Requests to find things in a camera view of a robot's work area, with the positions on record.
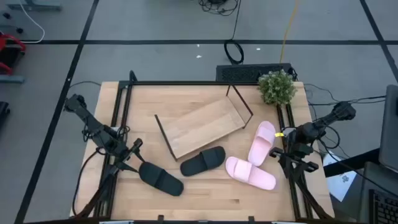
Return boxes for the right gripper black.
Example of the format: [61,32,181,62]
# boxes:
[269,132,320,183]

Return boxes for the black keyboard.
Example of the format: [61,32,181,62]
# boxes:
[368,188,398,224]

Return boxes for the red cart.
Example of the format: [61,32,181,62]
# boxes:
[0,30,27,75]

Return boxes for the black chair base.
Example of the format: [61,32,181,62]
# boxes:
[0,101,11,125]

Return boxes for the short grey stand foot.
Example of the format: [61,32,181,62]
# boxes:
[0,74,25,84]

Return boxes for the white floor cable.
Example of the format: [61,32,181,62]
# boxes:
[18,0,46,44]

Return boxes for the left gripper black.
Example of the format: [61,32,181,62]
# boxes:
[113,138,146,174]

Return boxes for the black coiled floor cable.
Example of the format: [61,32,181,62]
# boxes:
[223,0,245,65]

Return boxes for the pink slide sandal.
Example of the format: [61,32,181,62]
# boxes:
[247,120,277,167]
[224,156,277,191]

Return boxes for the black slide sandal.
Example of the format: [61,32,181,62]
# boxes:
[138,161,185,197]
[179,145,227,177]

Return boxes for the grey monitor back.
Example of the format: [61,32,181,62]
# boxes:
[377,83,398,174]

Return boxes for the white paper sheet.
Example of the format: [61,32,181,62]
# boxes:
[322,151,358,203]

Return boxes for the black metal table frame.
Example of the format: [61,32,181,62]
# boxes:
[73,70,335,224]

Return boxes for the black perforated computer case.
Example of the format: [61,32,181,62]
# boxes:
[215,63,295,83]

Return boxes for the green potted plant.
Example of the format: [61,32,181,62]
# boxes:
[257,70,298,106]

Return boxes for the black desk bar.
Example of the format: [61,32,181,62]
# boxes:
[323,147,381,178]

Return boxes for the tangled black cables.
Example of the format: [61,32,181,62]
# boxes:
[198,0,240,16]

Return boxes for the black arm base cable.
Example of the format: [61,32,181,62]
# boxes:
[72,146,107,216]

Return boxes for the long grey stand foot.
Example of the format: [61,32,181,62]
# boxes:
[6,0,62,12]

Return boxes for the wooden shelf black metal frame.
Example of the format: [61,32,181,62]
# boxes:
[154,83,254,162]

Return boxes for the dark grey desk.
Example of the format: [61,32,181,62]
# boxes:
[357,161,398,224]

